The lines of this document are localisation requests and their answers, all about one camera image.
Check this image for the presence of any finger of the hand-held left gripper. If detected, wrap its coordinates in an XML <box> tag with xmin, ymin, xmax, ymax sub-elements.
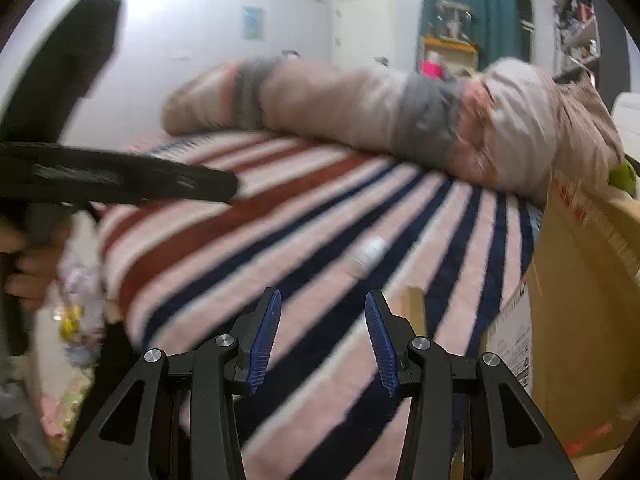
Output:
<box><xmin>30</xmin><ymin>142</ymin><xmax>239</xmax><ymax>207</ymax></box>

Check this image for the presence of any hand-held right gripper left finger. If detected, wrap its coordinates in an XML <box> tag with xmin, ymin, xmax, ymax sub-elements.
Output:
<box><xmin>59</xmin><ymin>287</ymin><xmax>282</xmax><ymax>480</ymax></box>

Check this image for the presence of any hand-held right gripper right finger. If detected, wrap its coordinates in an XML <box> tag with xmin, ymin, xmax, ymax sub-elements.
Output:
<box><xmin>364</xmin><ymin>290</ymin><xmax>581</xmax><ymax>480</ymax></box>

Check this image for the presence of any brown cardboard box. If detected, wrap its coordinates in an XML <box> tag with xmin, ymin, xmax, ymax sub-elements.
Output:
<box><xmin>406</xmin><ymin>170</ymin><xmax>640</xmax><ymax>480</ymax></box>

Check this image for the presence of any person's left hand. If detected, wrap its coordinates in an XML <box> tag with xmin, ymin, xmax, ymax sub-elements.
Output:
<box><xmin>0</xmin><ymin>220</ymin><xmax>66</xmax><ymax>313</ymax></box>

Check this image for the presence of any striped plush blanket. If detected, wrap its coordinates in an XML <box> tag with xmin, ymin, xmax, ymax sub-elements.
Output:
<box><xmin>95</xmin><ymin>130</ymin><xmax>546</xmax><ymax>480</ymax></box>

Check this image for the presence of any floral bed sheet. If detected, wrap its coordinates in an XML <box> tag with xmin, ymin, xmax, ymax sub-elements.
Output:
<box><xmin>40</xmin><ymin>255</ymin><xmax>108</xmax><ymax>441</ymax></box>

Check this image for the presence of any pink grey rolled duvet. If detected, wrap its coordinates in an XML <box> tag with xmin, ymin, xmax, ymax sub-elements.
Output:
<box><xmin>162</xmin><ymin>55</ymin><xmax>626</xmax><ymax>203</ymax></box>

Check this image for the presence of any white door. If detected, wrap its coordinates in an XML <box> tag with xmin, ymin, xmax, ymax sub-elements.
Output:
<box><xmin>332</xmin><ymin>0</ymin><xmax>396</xmax><ymax>61</ymax></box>

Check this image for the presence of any green plush toy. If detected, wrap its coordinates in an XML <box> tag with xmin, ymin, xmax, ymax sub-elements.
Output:
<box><xmin>607</xmin><ymin>160</ymin><xmax>638</xmax><ymax>196</ymax></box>

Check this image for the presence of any yellow wooden shelf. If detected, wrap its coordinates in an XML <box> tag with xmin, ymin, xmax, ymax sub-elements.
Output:
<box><xmin>420</xmin><ymin>36</ymin><xmax>481</xmax><ymax>78</ymax></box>

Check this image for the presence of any white bed headboard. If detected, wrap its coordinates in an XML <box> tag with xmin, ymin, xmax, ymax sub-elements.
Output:
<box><xmin>612</xmin><ymin>92</ymin><xmax>640</xmax><ymax>161</ymax></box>

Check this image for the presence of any glass display case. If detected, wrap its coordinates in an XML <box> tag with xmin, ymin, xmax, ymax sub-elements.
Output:
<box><xmin>434</xmin><ymin>0</ymin><xmax>473</xmax><ymax>40</ymax></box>

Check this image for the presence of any green curtain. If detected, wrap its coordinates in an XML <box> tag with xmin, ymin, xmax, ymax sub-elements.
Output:
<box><xmin>419</xmin><ymin>0</ymin><xmax>521</xmax><ymax>68</ymax></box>

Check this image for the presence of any window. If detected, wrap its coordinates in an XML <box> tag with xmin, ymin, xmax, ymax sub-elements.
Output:
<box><xmin>515</xmin><ymin>0</ymin><xmax>536</xmax><ymax>61</ymax></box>

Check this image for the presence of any cluttered bookshelf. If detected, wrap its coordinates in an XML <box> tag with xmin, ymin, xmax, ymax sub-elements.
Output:
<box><xmin>552</xmin><ymin>0</ymin><xmax>601</xmax><ymax>78</ymax></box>

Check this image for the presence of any pale blue wall poster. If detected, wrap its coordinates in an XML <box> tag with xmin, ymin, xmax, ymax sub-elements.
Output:
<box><xmin>242</xmin><ymin>6</ymin><xmax>266</xmax><ymax>41</ymax></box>

